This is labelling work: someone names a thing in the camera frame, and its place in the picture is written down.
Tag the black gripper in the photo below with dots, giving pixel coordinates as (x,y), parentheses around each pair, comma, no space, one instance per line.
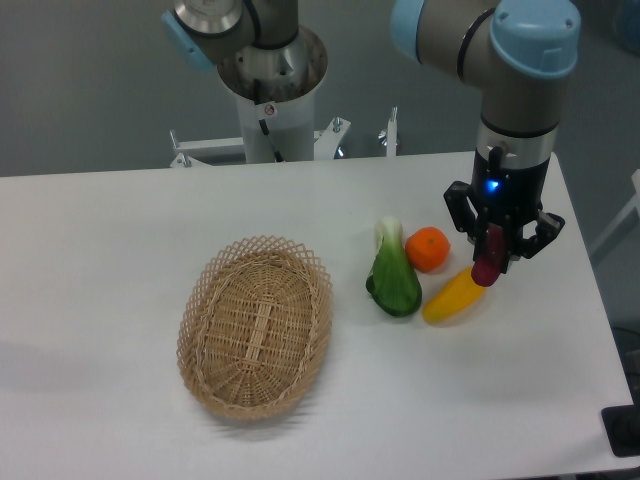
(516,192)

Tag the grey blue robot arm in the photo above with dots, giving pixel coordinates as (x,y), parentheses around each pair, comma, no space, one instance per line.
(518,54)

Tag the orange tangerine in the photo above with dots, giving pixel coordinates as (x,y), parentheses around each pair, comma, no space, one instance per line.
(427,249)

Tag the yellow mango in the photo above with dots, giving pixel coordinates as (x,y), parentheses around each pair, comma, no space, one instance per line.
(457,295)

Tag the white furniture at right edge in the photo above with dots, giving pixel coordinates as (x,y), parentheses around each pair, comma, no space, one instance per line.
(622,223)

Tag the green bok choy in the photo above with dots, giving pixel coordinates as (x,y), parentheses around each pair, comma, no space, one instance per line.
(392,281)

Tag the black device at table edge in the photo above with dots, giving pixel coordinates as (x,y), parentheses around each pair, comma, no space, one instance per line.
(622,428)

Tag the woven wicker basket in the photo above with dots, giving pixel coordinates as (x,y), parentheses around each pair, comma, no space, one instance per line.
(256,328)

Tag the white metal base frame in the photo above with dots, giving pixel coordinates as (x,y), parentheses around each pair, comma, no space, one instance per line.
(209,152)

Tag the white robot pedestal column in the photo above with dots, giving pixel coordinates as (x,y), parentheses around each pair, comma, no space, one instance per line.
(277,131)

